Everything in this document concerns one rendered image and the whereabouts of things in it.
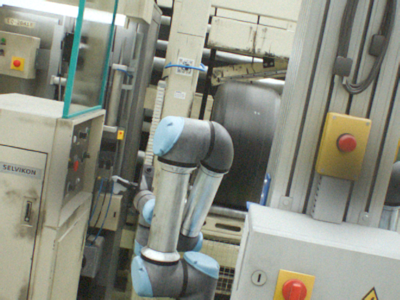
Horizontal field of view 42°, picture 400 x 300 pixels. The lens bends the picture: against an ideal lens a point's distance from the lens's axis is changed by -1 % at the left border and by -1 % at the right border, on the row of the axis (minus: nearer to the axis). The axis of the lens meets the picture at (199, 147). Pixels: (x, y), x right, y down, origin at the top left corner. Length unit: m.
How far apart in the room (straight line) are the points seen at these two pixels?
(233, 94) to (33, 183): 0.97
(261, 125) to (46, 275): 1.05
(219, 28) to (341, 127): 1.62
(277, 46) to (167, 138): 1.37
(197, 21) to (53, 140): 0.96
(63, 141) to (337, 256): 1.04
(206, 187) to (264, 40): 1.25
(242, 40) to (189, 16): 0.37
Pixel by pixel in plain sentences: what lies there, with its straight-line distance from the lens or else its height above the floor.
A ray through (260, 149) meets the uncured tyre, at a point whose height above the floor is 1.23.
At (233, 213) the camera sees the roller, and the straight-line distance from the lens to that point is 2.40.
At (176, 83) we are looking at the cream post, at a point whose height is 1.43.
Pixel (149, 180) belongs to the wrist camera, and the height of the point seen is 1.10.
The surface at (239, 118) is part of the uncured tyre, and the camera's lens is 2.23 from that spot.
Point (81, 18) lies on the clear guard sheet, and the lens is 1.74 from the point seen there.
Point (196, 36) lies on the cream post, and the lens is 2.40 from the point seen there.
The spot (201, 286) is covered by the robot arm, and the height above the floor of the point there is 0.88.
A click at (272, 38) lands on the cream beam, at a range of 2.68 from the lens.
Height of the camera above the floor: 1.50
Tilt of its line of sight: 8 degrees down
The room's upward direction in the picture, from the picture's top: 11 degrees clockwise
